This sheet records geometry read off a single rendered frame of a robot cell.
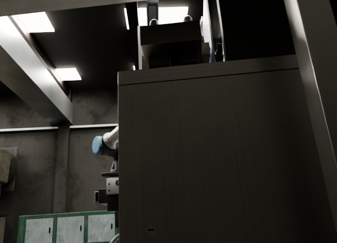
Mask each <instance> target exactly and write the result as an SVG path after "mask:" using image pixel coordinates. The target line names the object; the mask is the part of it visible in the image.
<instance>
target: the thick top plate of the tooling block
mask: <svg viewBox="0 0 337 243"><path fill-rule="evenodd" d="M140 46H141V49H142V52H143V55H144V58H145V61H146V64H147V67H148V57H155V56H164V55H169V50H170V49H177V54H184V53H194V52H198V56H199V64H201V55H202V35H201V26H200V20H196V21H187V22H177V23H168V24H159V25H150V26H140ZM148 69H149V67H148Z"/></svg>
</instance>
